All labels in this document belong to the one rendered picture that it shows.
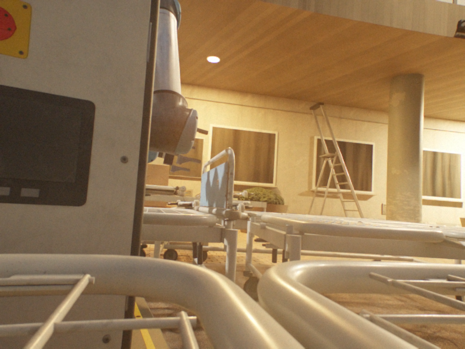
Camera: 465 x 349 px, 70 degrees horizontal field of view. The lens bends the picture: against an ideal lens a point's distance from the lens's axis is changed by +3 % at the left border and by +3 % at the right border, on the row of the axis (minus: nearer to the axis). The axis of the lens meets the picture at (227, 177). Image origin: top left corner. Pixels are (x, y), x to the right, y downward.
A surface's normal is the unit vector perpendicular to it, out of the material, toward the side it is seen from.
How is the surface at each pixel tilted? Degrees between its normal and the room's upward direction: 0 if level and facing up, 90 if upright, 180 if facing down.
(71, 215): 90
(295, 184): 90
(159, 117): 77
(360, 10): 90
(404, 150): 90
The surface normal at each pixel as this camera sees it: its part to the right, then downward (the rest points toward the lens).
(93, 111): 0.39, -0.05
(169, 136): 0.29, 0.44
